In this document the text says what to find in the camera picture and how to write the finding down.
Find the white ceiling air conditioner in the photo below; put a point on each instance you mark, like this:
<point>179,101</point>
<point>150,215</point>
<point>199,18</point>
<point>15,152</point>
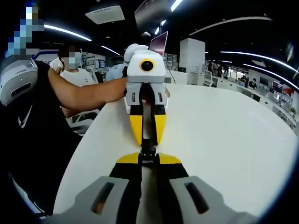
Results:
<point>105,14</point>

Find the long ceiling light strip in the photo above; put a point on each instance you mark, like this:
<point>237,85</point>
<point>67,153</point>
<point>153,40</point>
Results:
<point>67,32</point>
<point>257,57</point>

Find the white square column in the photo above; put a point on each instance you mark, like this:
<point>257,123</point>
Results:
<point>192,56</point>

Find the long white display counter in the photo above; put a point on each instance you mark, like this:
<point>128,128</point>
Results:
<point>261,95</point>

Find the monitor with pink screen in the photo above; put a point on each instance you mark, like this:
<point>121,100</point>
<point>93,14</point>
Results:
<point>159,43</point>

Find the person in black shirt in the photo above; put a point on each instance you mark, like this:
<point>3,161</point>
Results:
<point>35,151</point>

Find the black plastic buckle socket part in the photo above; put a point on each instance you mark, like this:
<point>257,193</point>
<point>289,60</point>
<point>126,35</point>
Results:
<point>148,145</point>

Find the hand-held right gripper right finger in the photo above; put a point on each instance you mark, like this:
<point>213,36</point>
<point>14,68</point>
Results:
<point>187,200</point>

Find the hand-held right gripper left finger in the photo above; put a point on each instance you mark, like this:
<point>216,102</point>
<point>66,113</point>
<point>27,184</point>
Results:
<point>112,200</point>

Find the white office chair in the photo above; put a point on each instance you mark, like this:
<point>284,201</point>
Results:
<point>80,121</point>

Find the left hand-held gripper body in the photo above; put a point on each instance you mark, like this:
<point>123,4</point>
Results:
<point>146,74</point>

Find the white grey worn device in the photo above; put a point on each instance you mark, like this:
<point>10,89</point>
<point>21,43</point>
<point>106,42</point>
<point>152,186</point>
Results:
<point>16,81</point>

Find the person's left hand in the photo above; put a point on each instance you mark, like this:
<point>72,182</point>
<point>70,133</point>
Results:
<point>167,93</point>

